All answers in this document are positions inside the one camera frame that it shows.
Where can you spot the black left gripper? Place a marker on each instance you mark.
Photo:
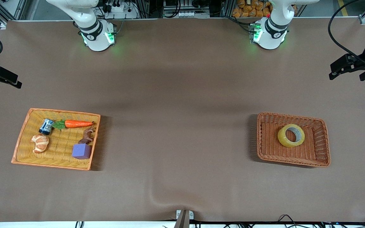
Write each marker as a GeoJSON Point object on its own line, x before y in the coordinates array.
{"type": "Point", "coordinates": [361, 64]}

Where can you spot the yellowish clear tape roll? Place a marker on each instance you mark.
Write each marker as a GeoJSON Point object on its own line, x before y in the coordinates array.
{"type": "Point", "coordinates": [282, 139]}

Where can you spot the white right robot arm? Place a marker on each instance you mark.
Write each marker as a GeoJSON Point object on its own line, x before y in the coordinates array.
{"type": "Point", "coordinates": [95, 38]}

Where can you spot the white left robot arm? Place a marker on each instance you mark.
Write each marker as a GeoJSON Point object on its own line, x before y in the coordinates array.
{"type": "Point", "coordinates": [269, 34]}

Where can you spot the small blue can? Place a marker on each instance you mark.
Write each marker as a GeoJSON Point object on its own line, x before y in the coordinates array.
{"type": "Point", "coordinates": [46, 126]}

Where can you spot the toy croissant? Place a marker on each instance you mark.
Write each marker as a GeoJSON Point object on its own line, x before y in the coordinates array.
{"type": "Point", "coordinates": [40, 143]}

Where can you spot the orange yellow wicker tray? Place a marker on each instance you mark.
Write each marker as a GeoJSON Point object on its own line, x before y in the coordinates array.
{"type": "Point", "coordinates": [27, 155]}

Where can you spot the orange toy carrot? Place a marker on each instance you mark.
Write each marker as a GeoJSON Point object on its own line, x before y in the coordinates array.
{"type": "Point", "coordinates": [76, 123]}

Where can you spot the brown wooden moose figure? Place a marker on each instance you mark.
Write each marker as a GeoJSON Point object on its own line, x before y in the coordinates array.
{"type": "Point", "coordinates": [86, 138]}

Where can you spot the purple foam cube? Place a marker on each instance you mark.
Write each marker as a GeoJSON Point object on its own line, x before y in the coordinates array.
{"type": "Point", "coordinates": [81, 151]}

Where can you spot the brown wicker basket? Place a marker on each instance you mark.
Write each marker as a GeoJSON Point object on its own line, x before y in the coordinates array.
{"type": "Point", "coordinates": [271, 148]}

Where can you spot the pile of orange items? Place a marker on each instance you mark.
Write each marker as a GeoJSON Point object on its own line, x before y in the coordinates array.
{"type": "Point", "coordinates": [249, 8]}

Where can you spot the white power strip with plugs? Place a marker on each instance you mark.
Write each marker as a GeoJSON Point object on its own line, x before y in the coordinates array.
{"type": "Point", "coordinates": [122, 14]}

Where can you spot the brown table cover sheet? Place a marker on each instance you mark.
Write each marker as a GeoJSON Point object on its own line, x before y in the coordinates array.
{"type": "Point", "coordinates": [182, 95]}

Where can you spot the long white power strip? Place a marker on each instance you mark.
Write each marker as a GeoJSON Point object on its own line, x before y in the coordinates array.
{"type": "Point", "coordinates": [185, 14]}

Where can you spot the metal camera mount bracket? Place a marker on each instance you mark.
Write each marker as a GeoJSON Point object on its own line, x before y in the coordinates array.
{"type": "Point", "coordinates": [184, 218]}

